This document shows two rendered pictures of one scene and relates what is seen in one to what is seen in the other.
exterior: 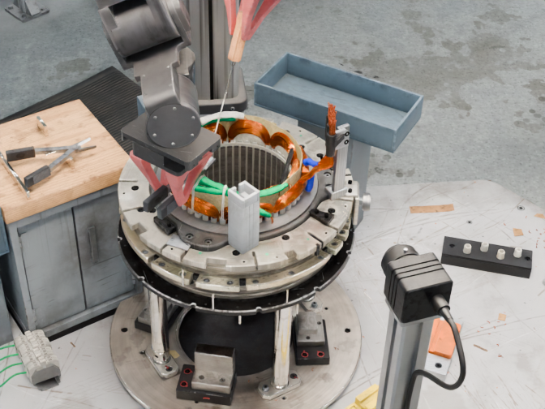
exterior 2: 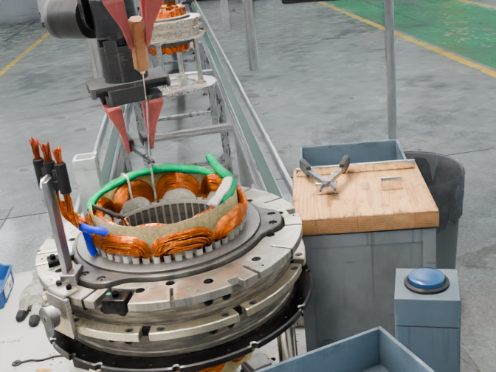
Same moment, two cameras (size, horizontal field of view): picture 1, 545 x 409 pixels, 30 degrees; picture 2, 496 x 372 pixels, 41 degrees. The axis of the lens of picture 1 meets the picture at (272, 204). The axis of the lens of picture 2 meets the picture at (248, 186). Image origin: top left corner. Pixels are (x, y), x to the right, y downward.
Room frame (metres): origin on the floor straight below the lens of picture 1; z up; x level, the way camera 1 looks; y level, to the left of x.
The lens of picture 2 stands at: (1.62, -0.45, 1.43)
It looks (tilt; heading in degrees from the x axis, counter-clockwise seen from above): 21 degrees down; 131
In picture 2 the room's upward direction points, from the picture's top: 7 degrees counter-clockwise
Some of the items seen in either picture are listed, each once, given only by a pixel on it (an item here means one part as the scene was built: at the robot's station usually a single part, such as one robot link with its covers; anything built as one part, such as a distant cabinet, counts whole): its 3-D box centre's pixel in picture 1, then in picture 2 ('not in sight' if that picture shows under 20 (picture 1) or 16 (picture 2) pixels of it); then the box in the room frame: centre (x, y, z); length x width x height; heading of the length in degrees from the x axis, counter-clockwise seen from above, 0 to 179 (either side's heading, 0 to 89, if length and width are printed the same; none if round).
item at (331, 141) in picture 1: (331, 135); (52, 176); (1.03, -0.07, 1.21); 0.04 x 0.04 x 0.03; 40
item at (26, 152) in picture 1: (20, 153); (344, 164); (1.12, 0.36, 1.09); 0.04 x 0.01 x 0.02; 110
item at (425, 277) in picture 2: not in sight; (426, 277); (1.33, 0.18, 1.04); 0.04 x 0.04 x 0.01
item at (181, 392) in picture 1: (206, 385); not in sight; (0.95, 0.09, 0.81); 0.08 x 0.05 x 0.02; 82
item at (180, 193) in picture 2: not in sight; (178, 193); (1.02, 0.11, 1.12); 0.05 x 0.01 x 0.02; 40
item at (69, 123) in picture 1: (45, 157); (359, 195); (1.16, 0.33, 1.05); 0.20 x 0.19 x 0.02; 124
